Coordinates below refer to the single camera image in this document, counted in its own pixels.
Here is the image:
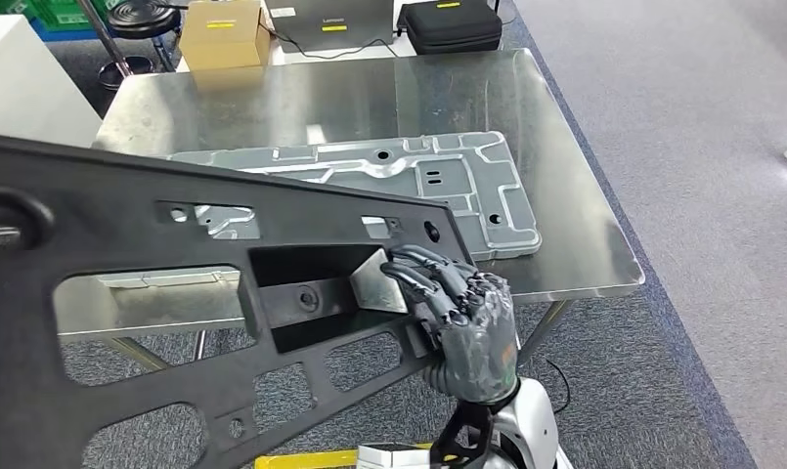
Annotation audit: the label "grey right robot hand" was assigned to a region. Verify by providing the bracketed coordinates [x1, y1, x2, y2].
[379, 243, 521, 406]

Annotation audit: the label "black plastic frame part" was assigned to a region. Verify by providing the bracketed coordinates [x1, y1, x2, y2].
[0, 132, 478, 469]

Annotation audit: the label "stainless steel workbench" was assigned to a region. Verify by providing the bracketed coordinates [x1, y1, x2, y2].
[53, 48, 647, 375]

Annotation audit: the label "grey aluminium fixture plate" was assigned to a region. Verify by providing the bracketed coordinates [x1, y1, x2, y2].
[95, 131, 543, 290]

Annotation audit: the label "black zip case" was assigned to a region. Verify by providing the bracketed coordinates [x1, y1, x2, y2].
[396, 0, 503, 57]

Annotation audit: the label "white table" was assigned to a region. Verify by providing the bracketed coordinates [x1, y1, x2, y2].
[175, 28, 434, 74]

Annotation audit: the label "grey laptop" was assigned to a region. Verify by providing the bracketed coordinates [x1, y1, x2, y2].
[263, 0, 396, 55]

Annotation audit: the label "brown cardboard box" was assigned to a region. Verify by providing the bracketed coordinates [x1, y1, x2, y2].
[178, 0, 273, 71]

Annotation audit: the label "black round stool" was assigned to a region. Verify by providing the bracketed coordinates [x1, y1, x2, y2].
[75, 0, 185, 93]

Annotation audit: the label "white cabinet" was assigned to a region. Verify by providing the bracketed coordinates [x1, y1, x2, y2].
[0, 14, 104, 149]

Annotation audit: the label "green plastic crates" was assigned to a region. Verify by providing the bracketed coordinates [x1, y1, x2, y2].
[0, 0, 109, 31]

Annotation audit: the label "black camera bracket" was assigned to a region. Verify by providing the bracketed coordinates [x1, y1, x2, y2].
[428, 401, 500, 469]

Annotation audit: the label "black camera cable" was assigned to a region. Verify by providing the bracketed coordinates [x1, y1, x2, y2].
[544, 358, 573, 416]

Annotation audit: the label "black laptop cable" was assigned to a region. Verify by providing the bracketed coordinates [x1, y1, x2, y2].
[259, 24, 402, 63]

